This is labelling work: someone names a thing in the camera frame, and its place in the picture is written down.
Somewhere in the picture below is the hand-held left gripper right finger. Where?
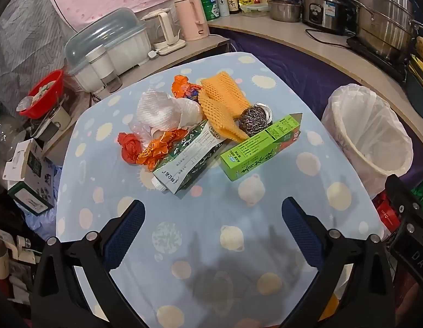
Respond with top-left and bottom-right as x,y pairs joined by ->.
281,196 -> 396,328

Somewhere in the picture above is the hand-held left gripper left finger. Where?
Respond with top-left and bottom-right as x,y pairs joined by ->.
31,199 -> 146,328

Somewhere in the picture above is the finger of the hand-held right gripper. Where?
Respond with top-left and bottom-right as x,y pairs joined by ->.
385,174 -> 423,244

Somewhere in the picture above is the cream plastic waste bin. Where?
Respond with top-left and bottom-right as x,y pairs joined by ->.
329,89 -> 412,197

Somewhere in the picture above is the red wrapper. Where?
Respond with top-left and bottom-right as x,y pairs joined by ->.
117,133 -> 144,165

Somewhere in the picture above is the orange patterned snack wrapper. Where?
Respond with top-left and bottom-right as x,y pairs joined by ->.
136,128 -> 189,172

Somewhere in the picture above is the green white milk carton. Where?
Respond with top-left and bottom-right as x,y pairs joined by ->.
153,122 -> 230,195

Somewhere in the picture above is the trash bin with white liner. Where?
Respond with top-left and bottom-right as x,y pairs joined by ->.
322,84 -> 413,199

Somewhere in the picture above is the steel wool scrubber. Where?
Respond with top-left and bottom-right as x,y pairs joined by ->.
239,107 -> 267,134

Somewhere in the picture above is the aluminium foil cup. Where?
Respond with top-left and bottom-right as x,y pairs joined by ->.
252,104 -> 274,130

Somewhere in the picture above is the white embossed paper towel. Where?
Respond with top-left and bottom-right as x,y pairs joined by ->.
136,88 -> 182,138

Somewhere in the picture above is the orange foam fruit net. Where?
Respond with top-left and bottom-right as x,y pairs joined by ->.
201,71 -> 252,120
198,92 -> 250,141

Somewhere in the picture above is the orange multicolour foil wrapper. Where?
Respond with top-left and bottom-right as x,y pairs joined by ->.
172,74 -> 202,102

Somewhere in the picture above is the red shopping bag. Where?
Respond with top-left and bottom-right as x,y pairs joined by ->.
375,193 -> 404,237

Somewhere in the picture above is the green plastic bag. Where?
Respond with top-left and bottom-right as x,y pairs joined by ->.
412,177 -> 423,207

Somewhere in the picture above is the blue dotted tablecloth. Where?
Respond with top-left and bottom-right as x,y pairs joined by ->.
54,52 -> 386,328

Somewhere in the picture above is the white green cardboard box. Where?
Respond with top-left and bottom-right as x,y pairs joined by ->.
3,138 -> 57,216

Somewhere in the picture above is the yellow strainer basin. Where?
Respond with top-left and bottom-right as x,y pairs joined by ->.
407,55 -> 423,87

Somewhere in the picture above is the clear plastic bottle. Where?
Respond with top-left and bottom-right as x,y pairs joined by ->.
0,109 -> 25,165

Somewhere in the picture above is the black induction cooker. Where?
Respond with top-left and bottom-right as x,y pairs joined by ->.
346,36 -> 409,83

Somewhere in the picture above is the red plastic basin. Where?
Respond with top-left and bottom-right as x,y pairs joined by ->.
16,69 -> 64,117

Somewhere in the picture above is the purple counter skirt cloth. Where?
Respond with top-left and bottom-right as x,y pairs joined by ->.
211,29 -> 423,185

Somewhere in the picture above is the large steel steamer pot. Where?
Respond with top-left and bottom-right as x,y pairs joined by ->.
348,0 -> 423,64

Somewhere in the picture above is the white dish box clear lid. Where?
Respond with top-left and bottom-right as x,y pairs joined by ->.
64,10 -> 152,91

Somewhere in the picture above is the white glass electric kettle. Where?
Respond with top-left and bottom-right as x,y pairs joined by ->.
141,8 -> 187,55

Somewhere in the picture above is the steel rice cooker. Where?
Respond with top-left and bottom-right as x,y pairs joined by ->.
300,0 -> 351,36

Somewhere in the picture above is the grey patterned sheet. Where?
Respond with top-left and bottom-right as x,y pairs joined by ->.
0,0 -> 76,87

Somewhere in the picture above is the small steel pot with lid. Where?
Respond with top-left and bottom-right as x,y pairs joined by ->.
267,0 -> 303,22

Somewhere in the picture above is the pink electric kettle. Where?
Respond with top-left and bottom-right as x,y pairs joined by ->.
174,0 -> 211,42

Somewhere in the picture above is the clear food container green lid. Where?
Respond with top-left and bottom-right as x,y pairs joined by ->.
240,3 -> 270,18

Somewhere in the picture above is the green tin can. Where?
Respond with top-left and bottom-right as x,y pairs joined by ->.
199,0 -> 221,22

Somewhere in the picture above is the black power cable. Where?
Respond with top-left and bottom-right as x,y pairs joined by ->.
305,29 -> 352,50

